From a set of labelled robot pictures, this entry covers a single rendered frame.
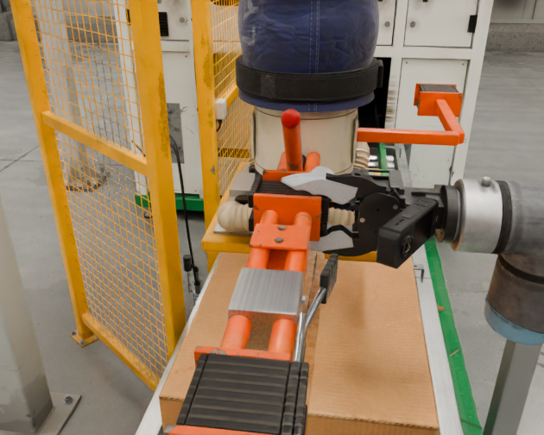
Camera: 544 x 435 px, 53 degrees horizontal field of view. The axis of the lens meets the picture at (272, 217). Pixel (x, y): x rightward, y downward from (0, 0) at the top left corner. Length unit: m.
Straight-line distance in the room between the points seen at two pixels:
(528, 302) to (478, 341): 1.81
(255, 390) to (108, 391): 1.89
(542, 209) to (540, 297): 0.12
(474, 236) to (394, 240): 0.12
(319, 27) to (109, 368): 1.84
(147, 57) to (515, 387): 1.17
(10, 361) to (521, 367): 1.49
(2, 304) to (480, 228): 1.48
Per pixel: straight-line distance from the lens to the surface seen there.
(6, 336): 1.90
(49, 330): 2.64
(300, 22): 0.78
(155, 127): 1.39
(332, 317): 0.97
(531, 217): 0.68
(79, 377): 2.36
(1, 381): 2.05
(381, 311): 1.00
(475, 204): 0.66
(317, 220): 0.65
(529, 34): 9.69
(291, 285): 0.51
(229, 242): 0.83
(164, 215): 1.48
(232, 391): 0.39
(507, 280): 0.74
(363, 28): 0.81
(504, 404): 1.50
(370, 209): 0.65
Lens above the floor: 1.54
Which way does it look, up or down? 27 degrees down
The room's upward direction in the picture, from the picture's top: straight up
